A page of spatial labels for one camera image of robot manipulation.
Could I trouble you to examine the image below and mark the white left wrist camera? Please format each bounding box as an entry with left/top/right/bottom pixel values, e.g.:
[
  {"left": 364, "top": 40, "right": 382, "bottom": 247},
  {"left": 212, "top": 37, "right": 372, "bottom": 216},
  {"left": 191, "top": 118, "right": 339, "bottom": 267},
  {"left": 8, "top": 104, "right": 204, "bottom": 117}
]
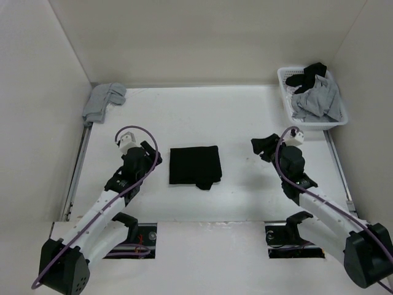
[{"left": 118, "top": 132, "right": 138, "bottom": 155}]

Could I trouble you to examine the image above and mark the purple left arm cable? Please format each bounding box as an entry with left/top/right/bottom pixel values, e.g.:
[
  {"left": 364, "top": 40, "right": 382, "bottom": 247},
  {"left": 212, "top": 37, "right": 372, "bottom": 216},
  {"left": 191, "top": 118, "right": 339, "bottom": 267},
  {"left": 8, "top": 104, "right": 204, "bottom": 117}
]
[{"left": 31, "top": 125, "right": 160, "bottom": 291}]

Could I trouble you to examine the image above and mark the black tank top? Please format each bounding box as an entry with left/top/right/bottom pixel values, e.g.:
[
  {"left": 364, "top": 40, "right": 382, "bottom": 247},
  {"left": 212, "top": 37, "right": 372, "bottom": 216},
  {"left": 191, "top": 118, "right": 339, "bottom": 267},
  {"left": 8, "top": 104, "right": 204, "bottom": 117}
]
[{"left": 169, "top": 146, "right": 222, "bottom": 191}]

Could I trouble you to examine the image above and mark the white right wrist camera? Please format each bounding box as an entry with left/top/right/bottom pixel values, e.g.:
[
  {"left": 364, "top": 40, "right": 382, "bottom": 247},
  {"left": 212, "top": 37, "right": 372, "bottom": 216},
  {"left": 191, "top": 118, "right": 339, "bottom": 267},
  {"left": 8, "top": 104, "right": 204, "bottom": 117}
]
[{"left": 285, "top": 129, "right": 305, "bottom": 146}]

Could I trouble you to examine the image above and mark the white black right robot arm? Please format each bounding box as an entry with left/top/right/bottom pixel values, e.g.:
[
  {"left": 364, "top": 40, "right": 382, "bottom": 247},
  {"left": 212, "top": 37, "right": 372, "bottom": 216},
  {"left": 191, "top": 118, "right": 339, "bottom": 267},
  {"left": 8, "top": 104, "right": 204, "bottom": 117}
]
[{"left": 251, "top": 127, "right": 392, "bottom": 289}]

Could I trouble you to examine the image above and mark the white garment in basket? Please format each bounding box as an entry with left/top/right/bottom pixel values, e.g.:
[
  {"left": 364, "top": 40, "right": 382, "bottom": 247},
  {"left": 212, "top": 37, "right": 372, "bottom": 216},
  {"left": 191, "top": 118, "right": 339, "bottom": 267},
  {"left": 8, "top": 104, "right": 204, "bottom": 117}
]
[{"left": 286, "top": 86, "right": 299, "bottom": 106}]

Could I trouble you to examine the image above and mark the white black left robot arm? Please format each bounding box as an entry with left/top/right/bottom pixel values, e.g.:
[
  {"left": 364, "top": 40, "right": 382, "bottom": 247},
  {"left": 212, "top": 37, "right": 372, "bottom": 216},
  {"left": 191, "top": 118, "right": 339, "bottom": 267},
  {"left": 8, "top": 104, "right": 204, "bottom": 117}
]
[{"left": 32, "top": 139, "right": 162, "bottom": 294}]

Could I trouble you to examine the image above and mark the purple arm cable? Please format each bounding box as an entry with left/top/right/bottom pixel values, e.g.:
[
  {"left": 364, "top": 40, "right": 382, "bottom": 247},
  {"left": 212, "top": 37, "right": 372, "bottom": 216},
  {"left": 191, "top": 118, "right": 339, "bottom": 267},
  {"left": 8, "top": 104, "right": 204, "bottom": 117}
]
[
  {"left": 31, "top": 125, "right": 160, "bottom": 291},
  {"left": 274, "top": 125, "right": 393, "bottom": 295}
]

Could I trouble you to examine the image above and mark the grey garment in basket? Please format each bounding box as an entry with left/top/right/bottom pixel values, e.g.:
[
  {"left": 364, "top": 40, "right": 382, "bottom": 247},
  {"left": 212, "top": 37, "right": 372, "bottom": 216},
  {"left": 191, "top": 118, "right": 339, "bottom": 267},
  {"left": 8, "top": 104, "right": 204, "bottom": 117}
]
[{"left": 292, "top": 75, "right": 341, "bottom": 123}]

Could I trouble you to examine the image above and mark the folded grey tank top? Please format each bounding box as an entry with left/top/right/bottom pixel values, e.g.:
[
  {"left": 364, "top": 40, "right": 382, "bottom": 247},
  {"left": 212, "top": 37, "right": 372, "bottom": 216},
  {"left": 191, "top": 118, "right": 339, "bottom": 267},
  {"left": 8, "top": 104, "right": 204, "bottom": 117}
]
[{"left": 82, "top": 82, "right": 126, "bottom": 127}]

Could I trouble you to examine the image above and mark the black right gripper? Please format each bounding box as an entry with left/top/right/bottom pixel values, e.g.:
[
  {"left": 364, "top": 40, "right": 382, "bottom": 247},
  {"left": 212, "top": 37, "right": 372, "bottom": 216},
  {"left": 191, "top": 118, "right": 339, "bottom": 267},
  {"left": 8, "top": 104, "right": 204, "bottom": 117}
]
[{"left": 250, "top": 133, "right": 290, "bottom": 181}]

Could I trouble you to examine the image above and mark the black garment in basket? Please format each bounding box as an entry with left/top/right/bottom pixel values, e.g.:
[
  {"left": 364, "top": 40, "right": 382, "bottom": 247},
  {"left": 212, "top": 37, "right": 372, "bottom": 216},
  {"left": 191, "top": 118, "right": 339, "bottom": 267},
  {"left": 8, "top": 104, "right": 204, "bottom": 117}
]
[{"left": 286, "top": 62, "right": 327, "bottom": 94}]

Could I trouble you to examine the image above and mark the white plastic laundry basket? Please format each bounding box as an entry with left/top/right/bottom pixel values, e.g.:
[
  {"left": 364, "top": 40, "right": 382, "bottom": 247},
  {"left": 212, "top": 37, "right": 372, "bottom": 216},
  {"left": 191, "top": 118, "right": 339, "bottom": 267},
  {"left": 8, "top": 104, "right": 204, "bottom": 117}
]
[{"left": 277, "top": 63, "right": 348, "bottom": 131}]

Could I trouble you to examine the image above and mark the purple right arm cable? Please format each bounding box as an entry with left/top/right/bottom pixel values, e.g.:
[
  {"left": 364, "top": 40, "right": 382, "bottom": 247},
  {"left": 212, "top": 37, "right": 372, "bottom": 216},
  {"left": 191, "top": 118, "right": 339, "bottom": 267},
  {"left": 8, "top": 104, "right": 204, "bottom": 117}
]
[{"left": 274, "top": 125, "right": 393, "bottom": 295}]

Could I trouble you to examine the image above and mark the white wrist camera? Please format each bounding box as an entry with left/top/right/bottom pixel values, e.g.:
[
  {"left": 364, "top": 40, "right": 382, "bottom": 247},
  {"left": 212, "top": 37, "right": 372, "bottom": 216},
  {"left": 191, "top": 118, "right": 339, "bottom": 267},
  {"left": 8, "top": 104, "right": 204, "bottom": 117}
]
[
  {"left": 285, "top": 129, "right": 305, "bottom": 146},
  {"left": 118, "top": 132, "right": 138, "bottom": 155}
]

